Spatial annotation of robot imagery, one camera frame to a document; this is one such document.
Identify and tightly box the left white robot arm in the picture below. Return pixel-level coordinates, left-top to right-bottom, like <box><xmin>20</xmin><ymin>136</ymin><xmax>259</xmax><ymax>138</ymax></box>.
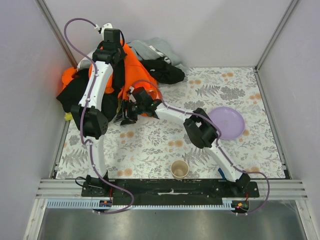
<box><xmin>71</xmin><ymin>27</ymin><xmax>126</xmax><ymax>180</ymax></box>

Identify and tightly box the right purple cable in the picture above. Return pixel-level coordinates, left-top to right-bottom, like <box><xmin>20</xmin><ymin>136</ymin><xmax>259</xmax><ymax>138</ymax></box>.
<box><xmin>130</xmin><ymin>79</ymin><xmax>271</xmax><ymax>216</ymax></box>

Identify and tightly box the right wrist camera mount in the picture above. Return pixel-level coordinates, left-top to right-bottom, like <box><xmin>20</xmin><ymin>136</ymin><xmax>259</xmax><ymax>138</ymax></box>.
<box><xmin>126</xmin><ymin>86</ymin><xmax>137</xmax><ymax>103</ymax></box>

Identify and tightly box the purple plate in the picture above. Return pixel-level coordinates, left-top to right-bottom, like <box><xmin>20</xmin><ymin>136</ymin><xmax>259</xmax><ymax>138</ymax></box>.
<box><xmin>208</xmin><ymin>106</ymin><xmax>245</xmax><ymax>140</ymax></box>

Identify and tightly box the blue cube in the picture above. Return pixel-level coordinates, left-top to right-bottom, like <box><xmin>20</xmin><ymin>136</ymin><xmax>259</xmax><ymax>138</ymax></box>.
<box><xmin>218</xmin><ymin>168</ymin><xmax>226</xmax><ymax>180</ymax></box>

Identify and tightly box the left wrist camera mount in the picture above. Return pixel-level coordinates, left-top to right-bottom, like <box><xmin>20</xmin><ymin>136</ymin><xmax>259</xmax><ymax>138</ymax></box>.
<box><xmin>94</xmin><ymin>22</ymin><xmax>113</xmax><ymax>34</ymax></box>

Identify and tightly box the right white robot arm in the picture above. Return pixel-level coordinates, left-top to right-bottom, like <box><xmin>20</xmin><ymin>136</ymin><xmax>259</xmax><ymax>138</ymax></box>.
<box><xmin>114</xmin><ymin>87</ymin><xmax>251</xmax><ymax>191</ymax></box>

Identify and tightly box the grey cloth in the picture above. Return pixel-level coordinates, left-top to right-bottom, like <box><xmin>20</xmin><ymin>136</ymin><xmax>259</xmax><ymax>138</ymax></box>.
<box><xmin>76</xmin><ymin>37</ymin><xmax>186</xmax><ymax>73</ymax></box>

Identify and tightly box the purple cable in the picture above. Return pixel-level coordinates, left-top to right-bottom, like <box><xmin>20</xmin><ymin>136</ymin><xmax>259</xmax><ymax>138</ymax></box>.
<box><xmin>130</xmin><ymin>79</ymin><xmax>271</xmax><ymax>216</ymax></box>
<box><xmin>64</xmin><ymin>17</ymin><xmax>135</xmax><ymax>216</ymax></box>

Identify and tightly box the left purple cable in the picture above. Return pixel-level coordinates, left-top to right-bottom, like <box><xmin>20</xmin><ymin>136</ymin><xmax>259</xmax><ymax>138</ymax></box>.
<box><xmin>64</xmin><ymin>17</ymin><xmax>135</xmax><ymax>216</ymax></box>

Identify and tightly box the floral table mat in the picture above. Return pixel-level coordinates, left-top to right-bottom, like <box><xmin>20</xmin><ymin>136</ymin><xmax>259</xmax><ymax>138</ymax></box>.
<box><xmin>103</xmin><ymin>67</ymin><xmax>286</xmax><ymax>179</ymax></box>

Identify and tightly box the orange cloth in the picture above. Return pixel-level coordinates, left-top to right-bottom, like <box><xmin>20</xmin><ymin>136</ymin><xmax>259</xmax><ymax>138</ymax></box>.
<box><xmin>57</xmin><ymin>44</ymin><xmax>159</xmax><ymax>104</ymax></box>

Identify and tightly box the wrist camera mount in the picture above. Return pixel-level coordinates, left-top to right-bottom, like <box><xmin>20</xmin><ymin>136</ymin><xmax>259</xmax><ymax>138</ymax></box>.
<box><xmin>94</xmin><ymin>22</ymin><xmax>113</xmax><ymax>34</ymax></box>
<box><xmin>126</xmin><ymin>86</ymin><xmax>137</xmax><ymax>103</ymax></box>

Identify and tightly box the beige paper cup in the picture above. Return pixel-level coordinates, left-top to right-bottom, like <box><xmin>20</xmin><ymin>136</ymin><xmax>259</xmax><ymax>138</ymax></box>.
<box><xmin>170</xmin><ymin>160</ymin><xmax>189</xmax><ymax>181</ymax></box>

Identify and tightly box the black cloth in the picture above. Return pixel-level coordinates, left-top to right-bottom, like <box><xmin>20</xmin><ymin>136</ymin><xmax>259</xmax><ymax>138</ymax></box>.
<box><xmin>140</xmin><ymin>59</ymin><xmax>185</xmax><ymax>85</ymax></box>
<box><xmin>56</xmin><ymin>60</ymin><xmax>125</xmax><ymax>122</ymax></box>

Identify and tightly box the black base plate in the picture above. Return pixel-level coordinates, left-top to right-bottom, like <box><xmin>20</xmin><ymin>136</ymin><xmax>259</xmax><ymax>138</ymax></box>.
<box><xmin>81</xmin><ymin>178</ymin><xmax>260</xmax><ymax>206</ymax></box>

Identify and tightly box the yellow cloth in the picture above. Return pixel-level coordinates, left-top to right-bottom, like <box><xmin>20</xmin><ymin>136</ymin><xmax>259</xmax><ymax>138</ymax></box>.
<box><xmin>64</xmin><ymin>112</ymin><xmax>73</xmax><ymax>121</ymax></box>

